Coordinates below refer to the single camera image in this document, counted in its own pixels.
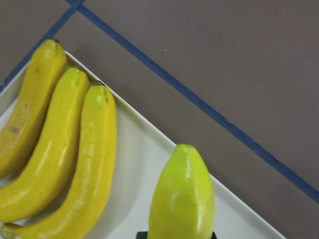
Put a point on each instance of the white bear tray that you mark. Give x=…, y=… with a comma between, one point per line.
x=142, y=152

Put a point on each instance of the yellow banana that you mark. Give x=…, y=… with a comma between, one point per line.
x=183, y=205
x=21, y=132
x=92, y=181
x=53, y=160

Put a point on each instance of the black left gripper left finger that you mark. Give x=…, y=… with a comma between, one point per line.
x=142, y=235

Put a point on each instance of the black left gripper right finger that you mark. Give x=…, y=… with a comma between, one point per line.
x=214, y=236

